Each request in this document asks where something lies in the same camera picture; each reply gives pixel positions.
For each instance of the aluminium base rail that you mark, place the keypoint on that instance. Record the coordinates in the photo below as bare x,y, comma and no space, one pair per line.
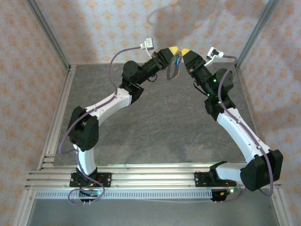
152,176

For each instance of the aluminium frame bar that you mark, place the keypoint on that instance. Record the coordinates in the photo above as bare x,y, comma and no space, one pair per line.
281,207
23,209

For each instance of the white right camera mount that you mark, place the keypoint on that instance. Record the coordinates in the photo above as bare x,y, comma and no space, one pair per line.
209,62

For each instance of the aluminium frame post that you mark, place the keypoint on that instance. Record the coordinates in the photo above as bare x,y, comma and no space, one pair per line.
254,35
50,35

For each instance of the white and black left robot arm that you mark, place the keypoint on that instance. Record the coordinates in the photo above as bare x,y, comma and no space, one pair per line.
108,103

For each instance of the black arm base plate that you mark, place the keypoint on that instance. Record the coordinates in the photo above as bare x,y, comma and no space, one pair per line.
201,179
105,179

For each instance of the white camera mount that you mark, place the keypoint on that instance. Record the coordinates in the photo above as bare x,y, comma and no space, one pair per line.
149,53
209,62

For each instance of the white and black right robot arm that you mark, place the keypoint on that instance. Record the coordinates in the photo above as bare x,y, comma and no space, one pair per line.
237,134

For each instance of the blue plastic key tag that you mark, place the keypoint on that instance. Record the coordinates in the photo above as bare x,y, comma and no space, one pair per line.
177,62

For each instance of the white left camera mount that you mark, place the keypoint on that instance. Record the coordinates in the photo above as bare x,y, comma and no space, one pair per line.
149,53

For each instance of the small circuit board with LED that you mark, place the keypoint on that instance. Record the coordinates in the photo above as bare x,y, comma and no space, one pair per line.
229,191
90,194

